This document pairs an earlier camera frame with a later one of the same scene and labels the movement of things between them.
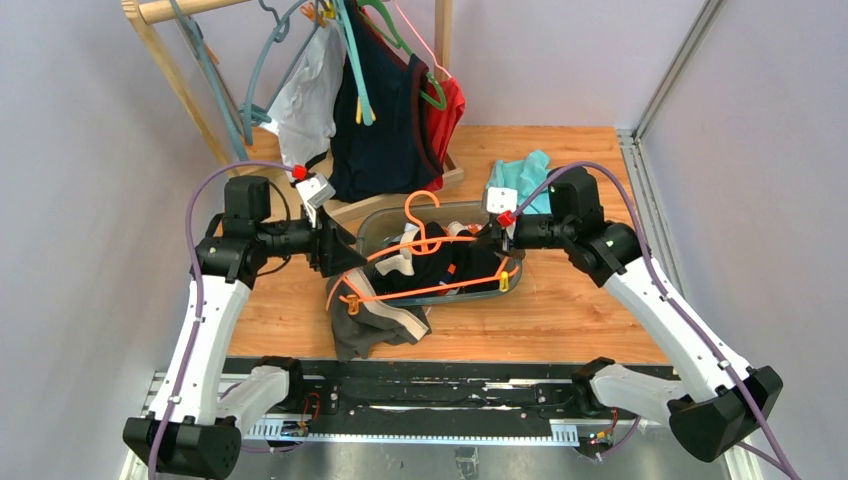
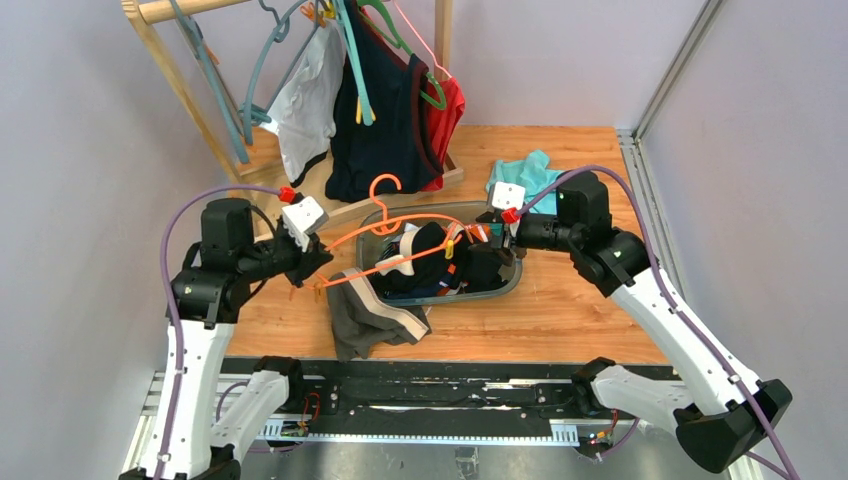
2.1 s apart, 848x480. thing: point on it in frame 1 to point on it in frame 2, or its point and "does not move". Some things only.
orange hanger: [423, 290] to [382, 220]
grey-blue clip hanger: [212, 74] does not move
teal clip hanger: [364, 110] does not move
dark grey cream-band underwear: [360, 321] does not move
